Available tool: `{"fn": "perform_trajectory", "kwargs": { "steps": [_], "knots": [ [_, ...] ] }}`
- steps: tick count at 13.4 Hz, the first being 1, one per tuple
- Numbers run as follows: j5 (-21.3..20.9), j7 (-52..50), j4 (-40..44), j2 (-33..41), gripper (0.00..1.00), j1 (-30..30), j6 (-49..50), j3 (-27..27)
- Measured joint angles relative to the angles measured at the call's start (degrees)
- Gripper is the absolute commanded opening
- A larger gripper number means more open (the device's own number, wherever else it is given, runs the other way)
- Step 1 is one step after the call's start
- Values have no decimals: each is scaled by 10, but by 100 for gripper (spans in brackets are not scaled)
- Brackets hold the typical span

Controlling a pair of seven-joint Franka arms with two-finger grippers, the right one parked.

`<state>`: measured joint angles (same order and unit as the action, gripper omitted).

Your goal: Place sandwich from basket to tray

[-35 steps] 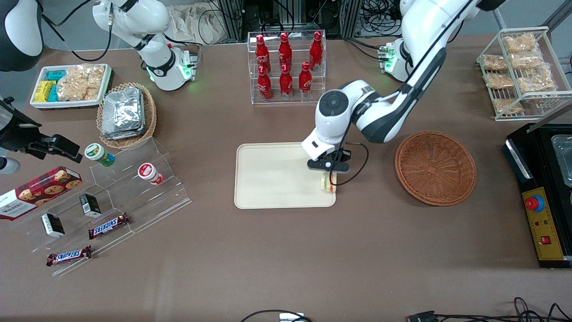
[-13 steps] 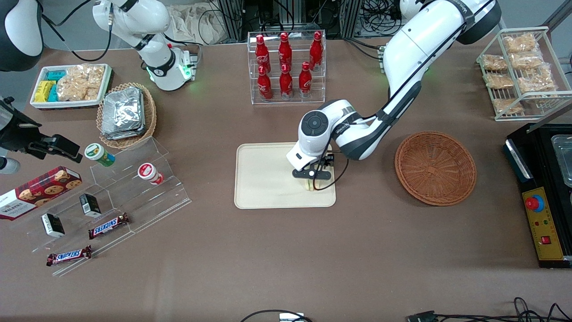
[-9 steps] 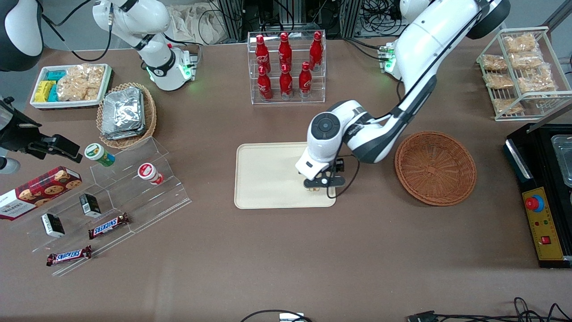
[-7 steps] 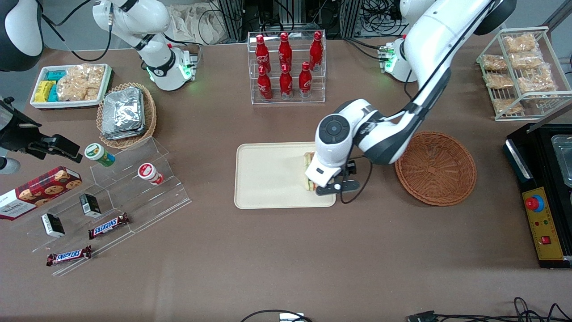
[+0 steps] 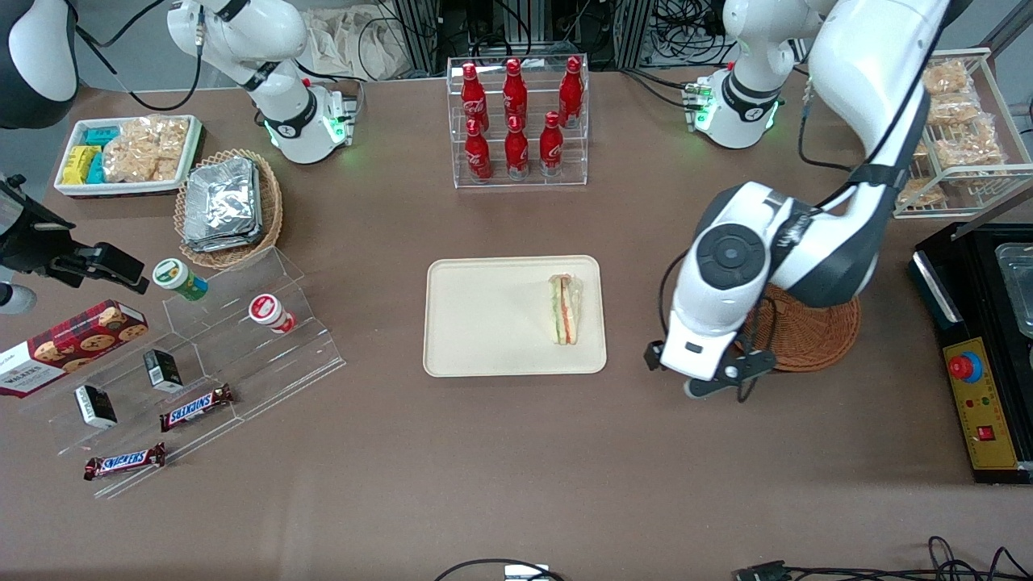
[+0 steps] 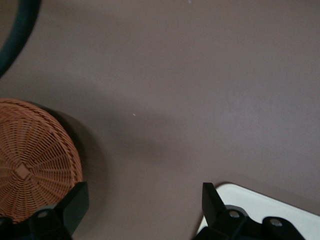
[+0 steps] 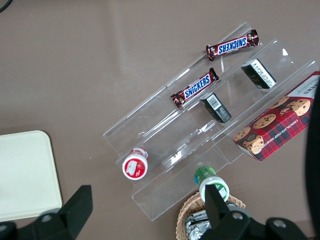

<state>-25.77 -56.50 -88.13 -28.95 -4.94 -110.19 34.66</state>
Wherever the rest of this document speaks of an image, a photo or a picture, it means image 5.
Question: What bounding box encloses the clear plastic container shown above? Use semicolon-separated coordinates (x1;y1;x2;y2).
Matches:
995;242;1033;338

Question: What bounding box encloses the clear bag of crackers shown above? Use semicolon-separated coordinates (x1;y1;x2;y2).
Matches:
102;115;191;184

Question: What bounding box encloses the green lid snack cup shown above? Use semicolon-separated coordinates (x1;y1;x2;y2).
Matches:
153;258;209;303

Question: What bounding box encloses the beige plastic tray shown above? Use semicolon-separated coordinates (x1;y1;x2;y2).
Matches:
423;255;608;378

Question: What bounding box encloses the beige cloth bag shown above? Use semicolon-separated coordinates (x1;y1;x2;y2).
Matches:
303;6;406;82

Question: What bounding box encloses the red cola bottle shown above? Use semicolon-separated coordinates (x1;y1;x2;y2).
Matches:
460;62;490;134
538;111;564;178
464;119;493;183
504;115;530;181
502;58;529;128
558;56;584;130

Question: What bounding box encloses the snickers chocolate bar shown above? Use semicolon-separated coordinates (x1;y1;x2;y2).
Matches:
83;442;167;482
159;383;236;433

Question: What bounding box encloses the clear acrylic bottle rack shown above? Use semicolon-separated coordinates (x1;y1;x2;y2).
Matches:
446;55;590;190

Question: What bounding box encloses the tangle of black cables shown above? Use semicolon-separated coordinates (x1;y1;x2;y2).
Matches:
650;0;734;67

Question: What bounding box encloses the black cable with plug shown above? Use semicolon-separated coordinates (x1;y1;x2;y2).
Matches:
734;536;1033;581

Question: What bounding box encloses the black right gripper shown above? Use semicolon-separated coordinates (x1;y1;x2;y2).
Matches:
0;176;151;295

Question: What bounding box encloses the white rectangular snack tray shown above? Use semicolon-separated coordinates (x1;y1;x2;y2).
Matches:
53;115;204;199

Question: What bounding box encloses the yellow control panel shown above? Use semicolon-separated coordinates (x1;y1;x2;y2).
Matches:
943;337;1019;471

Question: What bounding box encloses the clear acrylic stepped stand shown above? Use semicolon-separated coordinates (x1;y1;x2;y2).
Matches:
20;246;348;500

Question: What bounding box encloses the silver foil packet stack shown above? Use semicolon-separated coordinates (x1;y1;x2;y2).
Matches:
182;157;266;253

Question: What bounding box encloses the round brown wicker basket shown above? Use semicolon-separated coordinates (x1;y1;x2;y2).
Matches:
730;282;862;373

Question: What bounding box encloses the triangle sandwich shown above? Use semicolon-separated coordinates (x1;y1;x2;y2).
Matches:
547;273;584;346

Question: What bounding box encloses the yellow snack pack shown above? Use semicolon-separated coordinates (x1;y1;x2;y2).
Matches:
61;145;101;186

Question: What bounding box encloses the aluminium frame rack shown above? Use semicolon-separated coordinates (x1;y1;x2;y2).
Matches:
387;0;655;73

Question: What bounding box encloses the small black box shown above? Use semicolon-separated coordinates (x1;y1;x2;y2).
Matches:
74;384;119;429
143;349;185;394

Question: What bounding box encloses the white wire rack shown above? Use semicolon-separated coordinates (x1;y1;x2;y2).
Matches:
892;47;1033;219

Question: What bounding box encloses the red lid snack cup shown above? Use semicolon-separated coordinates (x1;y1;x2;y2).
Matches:
248;294;297;335

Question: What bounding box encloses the oval wicker basket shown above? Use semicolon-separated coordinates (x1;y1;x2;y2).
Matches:
174;148;284;270

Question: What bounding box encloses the red tartan cookie box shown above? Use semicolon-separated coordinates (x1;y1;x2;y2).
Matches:
0;299;149;399

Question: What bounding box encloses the black machine housing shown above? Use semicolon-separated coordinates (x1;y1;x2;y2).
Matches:
910;222;1033;485

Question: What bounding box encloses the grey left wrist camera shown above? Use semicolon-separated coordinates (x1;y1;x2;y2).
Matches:
684;351;777;401

